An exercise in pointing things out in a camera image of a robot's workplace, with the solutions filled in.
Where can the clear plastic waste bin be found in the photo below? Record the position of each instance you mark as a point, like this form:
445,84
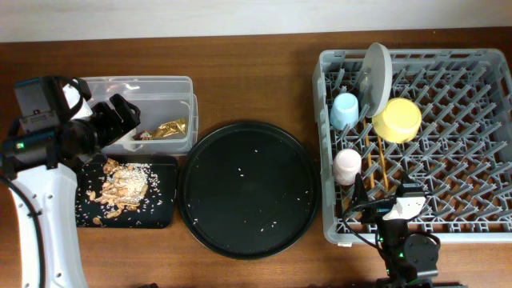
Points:
161,99

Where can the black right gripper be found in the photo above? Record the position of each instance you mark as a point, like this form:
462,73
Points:
375,211

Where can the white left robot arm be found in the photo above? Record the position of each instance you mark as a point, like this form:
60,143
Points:
57,128

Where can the wooden chopstick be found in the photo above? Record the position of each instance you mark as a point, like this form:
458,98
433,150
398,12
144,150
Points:
383,164
369,158

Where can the gold candy wrapper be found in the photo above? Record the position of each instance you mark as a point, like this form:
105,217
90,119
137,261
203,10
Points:
165,130

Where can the grey dishwasher rack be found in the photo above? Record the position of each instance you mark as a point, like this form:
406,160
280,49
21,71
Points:
461,155

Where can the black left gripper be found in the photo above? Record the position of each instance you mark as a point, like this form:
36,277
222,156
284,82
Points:
116,128

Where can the grey round plate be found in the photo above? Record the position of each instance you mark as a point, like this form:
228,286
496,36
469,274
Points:
376,81

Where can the food scraps pile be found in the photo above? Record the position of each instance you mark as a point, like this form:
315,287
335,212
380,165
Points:
114,192

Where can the round black serving tray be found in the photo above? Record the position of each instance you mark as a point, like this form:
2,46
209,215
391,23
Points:
248,190

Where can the yellow bowl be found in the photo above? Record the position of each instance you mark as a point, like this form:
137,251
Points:
399,122

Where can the black rectangular tray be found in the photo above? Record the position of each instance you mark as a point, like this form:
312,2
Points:
167,170

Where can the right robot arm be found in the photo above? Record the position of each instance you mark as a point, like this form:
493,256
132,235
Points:
410,257

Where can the light blue plastic cup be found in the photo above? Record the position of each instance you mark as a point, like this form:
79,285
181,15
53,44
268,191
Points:
344,111

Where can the pink plastic cup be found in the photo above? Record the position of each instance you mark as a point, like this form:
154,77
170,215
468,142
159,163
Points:
346,164

